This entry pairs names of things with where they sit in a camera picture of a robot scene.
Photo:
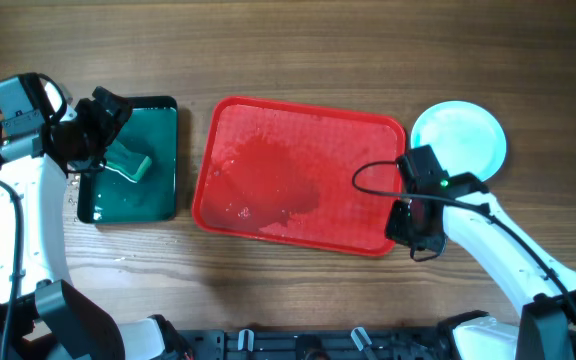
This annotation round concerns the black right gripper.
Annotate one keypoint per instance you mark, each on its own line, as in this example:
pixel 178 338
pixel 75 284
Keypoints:
pixel 394 231

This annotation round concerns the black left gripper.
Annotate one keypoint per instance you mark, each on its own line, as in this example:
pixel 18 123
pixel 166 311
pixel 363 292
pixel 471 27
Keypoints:
pixel 106 126

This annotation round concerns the red plastic tray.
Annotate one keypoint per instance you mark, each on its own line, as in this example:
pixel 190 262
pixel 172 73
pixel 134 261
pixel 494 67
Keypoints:
pixel 282 172

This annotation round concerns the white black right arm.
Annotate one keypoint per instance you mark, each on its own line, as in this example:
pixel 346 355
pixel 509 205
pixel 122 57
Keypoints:
pixel 541 289

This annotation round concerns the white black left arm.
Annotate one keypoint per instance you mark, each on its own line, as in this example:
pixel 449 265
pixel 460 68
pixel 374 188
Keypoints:
pixel 42 315

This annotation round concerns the light blue plate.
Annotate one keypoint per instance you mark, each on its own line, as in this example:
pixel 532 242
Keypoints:
pixel 464 136

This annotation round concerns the green yellow sponge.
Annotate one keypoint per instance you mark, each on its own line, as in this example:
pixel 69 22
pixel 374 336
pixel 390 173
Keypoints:
pixel 129 164

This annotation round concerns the black water tray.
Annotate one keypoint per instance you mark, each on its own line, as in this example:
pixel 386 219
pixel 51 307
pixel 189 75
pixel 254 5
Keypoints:
pixel 108 198

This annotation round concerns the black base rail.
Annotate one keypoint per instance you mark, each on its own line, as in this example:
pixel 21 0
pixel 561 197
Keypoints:
pixel 415 343

